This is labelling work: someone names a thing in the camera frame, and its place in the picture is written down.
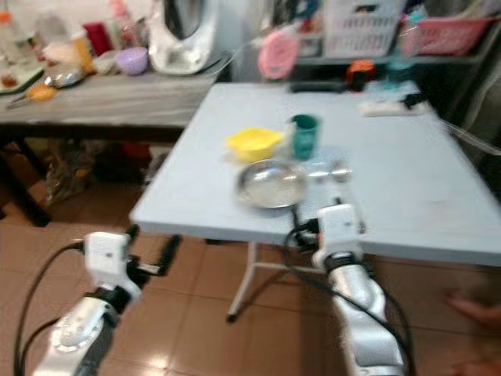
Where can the red canister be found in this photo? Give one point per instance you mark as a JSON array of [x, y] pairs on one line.
[[98, 37]]

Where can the grey wood-grain counter table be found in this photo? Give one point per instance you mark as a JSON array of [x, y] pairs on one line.
[[109, 106]]

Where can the teal container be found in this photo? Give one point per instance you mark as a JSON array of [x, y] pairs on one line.
[[399, 70]]

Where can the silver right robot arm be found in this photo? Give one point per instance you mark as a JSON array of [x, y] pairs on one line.
[[364, 321]]

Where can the clear jug white lid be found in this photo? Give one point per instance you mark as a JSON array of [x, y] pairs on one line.
[[51, 30]]

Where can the pink plastic basket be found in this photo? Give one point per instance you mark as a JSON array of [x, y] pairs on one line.
[[442, 37]]

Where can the white power strip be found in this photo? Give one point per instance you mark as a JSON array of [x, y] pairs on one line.
[[383, 108]]

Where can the steel spoon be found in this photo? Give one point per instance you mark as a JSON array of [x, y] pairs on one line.
[[330, 171]]

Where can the yellow plastic bowl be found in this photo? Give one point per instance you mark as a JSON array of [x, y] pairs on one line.
[[254, 143]]

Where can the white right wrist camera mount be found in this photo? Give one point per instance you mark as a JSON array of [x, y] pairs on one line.
[[340, 235]]

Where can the orange black device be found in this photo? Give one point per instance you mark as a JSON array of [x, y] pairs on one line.
[[362, 72]]

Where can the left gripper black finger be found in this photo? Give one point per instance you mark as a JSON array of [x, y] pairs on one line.
[[132, 231], [170, 254]]

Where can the white folding table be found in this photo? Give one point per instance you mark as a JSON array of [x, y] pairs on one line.
[[399, 180]]

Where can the white laundry basket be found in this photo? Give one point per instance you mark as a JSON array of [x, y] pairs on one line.
[[364, 31]]

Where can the beige wrapped bag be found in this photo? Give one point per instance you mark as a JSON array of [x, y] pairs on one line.
[[60, 53]]

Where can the bare human foot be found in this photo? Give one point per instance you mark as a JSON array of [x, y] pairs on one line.
[[473, 309]]

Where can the white kitchen food processor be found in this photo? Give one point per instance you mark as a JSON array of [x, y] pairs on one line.
[[182, 39]]

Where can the patterned plastic bag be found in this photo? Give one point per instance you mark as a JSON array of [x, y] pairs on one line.
[[70, 176]]

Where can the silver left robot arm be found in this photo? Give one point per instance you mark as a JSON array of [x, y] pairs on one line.
[[82, 337]]

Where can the green tray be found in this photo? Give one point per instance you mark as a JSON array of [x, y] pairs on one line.
[[16, 78]]

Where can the shallow steel dish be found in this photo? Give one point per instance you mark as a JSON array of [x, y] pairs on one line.
[[64, 77]]

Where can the teal plastic cup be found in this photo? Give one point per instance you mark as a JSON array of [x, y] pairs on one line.
[[304, 137]]

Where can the orange tipped steel tongs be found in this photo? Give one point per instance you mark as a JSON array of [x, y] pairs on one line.
[[39, 94]]

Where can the purple plastic bowl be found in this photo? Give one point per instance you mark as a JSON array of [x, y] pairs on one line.
[[131, 61]]

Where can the steel bowl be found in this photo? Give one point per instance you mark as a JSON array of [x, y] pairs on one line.
[[272, 184]]

